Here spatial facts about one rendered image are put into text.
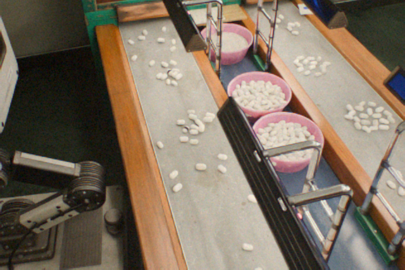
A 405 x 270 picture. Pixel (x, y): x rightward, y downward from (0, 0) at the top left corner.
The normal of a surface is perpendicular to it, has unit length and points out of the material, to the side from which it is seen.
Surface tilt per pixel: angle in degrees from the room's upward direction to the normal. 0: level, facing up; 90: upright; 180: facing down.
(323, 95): 0
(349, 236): 0
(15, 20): 90
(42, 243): 0
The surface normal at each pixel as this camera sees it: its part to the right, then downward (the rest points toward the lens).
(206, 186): 0.00, -0.74
